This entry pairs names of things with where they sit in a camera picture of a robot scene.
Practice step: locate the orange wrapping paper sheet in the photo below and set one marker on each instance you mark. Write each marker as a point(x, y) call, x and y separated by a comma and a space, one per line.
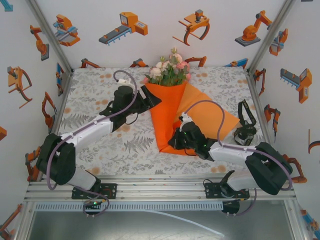
point(165, 120)

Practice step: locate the artificial flower bunch green stems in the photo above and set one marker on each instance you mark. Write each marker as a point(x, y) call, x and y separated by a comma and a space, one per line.
point(170, 72)

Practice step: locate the black ribbon gold lettering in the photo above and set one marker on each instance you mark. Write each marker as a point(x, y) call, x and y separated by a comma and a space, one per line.
point(246, 131)

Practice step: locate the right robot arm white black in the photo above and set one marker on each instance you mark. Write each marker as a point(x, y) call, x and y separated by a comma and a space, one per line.
point(232, 152)

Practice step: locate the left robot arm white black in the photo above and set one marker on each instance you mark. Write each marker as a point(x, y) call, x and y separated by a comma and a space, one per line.
point(87, 131)

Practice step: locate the leaf print tablecloth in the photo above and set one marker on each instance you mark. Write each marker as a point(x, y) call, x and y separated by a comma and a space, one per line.
point(100, 155)

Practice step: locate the white plastic tube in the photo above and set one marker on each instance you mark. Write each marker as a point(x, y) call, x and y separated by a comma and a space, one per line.
point(190, 222)

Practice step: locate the small black controller box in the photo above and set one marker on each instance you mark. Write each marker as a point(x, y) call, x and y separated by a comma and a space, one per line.
point(92, 206)
point(230, 207)

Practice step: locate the aluminium table edge rail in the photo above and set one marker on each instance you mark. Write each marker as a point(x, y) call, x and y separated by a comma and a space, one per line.
point(160, 192)

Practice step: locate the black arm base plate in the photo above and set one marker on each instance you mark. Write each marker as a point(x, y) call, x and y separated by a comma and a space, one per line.
point(110, 191)
point(212, 191)

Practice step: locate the aluminium side rail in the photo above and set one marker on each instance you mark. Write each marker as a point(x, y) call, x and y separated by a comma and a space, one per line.
point(60, 107)
point(261, 112)

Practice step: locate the aluminium frame post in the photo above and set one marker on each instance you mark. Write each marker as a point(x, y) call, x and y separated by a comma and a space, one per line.
point(270, 35)
point(47, 32)

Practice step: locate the aluminium frame leg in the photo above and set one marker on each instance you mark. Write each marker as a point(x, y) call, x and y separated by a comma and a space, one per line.
point(23, 222)
point(296, 222)

